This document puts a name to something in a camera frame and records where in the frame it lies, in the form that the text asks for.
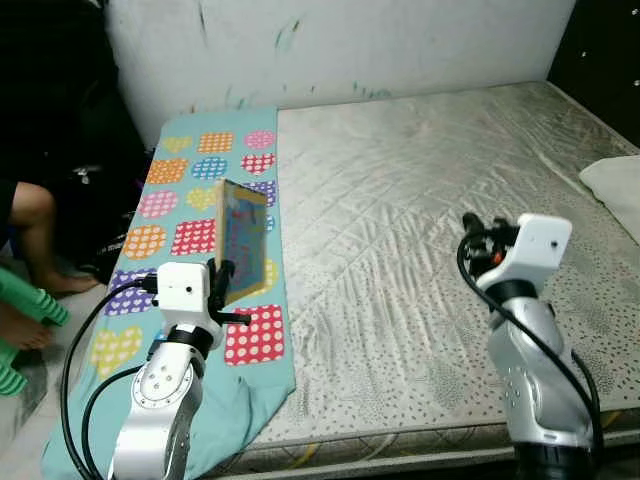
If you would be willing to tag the white printed pillow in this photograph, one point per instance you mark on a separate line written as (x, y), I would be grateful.
(615, 195)

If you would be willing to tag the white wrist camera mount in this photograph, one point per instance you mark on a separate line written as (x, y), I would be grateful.
(185, 290)
(535, 250)

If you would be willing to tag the seated person black shorts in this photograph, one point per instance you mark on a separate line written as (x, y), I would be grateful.
(35, 220)

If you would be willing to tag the black bag with buckle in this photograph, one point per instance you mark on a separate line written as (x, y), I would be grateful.
(85, 200)

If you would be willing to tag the teal patchwork blanket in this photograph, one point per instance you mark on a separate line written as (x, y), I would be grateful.
(230, 400)

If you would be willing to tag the green plastic stool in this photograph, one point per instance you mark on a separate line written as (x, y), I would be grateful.
(35, 300)

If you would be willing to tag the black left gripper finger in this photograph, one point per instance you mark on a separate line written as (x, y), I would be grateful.
(214, 282)
(229, 282)

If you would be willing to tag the dark tufted headboard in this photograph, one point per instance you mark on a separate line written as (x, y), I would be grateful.
(600, 60)

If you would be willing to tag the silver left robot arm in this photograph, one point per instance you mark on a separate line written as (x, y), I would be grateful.
(160, 400)

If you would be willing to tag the colourful picture book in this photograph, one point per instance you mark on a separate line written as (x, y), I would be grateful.
(245, 240)

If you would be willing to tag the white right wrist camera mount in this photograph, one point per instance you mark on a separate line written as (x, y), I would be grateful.
(535, 250)

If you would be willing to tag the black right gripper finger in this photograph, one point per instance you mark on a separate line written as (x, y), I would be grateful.
(473, 224)
(500, 222)

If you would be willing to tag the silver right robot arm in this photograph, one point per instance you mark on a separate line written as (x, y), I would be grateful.
(540, 370)

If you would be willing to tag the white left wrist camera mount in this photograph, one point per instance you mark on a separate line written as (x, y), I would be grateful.
(185, 290)

